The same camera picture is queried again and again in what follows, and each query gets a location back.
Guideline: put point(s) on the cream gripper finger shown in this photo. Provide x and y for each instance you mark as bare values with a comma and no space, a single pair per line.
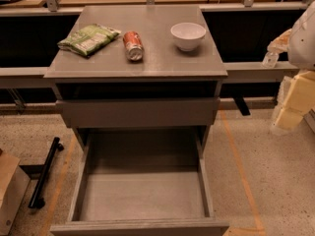
280,43
295,99

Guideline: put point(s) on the red coke can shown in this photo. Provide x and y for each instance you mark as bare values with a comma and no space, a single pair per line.
133,46

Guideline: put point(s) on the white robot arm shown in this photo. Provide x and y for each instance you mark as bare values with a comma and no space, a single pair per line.
301,46

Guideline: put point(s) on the grey drawer cabinet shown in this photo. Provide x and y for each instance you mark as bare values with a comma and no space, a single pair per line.
165,72

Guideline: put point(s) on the open grey middle drawer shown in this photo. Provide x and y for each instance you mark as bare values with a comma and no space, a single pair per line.
142,183

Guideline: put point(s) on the closed grey top drawer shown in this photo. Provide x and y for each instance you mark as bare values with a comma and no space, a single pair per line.
138,113

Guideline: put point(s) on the clear sanitizer bottle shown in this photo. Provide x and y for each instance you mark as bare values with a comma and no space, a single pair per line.
270,60

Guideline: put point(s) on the white bowl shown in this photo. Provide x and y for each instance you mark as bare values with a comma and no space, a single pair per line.
187,36

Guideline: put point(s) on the green chip bag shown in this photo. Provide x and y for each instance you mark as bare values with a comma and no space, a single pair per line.
88,40

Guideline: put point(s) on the black metal bar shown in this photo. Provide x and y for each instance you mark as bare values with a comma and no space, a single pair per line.
37,201

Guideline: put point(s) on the brown cardboard box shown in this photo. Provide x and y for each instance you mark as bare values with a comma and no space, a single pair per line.
13,184

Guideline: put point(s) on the grey metal shelf rail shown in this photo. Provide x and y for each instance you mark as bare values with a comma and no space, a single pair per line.
238,73

